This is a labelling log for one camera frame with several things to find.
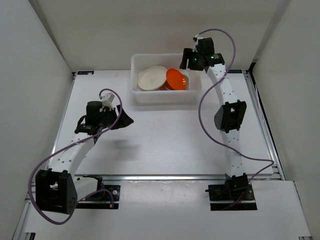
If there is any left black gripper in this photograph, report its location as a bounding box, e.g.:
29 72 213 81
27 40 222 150
98 105 134 131

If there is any orange round plate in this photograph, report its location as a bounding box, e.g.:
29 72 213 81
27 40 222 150
164 68 188 91

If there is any cream round bowl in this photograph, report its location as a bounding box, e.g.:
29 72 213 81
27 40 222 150
137 66 167 91

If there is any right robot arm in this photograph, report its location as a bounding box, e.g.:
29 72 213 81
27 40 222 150
180 36 249 200

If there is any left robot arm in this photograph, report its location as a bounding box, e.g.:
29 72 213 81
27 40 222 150
35 101 134 215

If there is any translucent white plastic bin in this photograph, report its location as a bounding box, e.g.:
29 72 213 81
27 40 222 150
129 53 202 105

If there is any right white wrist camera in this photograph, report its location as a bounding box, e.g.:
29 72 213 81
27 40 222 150
192 34 203 52

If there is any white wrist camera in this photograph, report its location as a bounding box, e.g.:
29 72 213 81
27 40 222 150
99 92 115 109
192 34 203 52

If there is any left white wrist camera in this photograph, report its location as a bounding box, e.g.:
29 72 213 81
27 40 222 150
99 92 115 109

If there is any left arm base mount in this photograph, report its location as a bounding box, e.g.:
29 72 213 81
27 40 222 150
75 174 121 210

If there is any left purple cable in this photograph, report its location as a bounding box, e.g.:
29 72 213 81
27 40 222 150
28 88 123 225

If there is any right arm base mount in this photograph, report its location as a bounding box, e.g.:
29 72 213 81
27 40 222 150
205 184 258 212

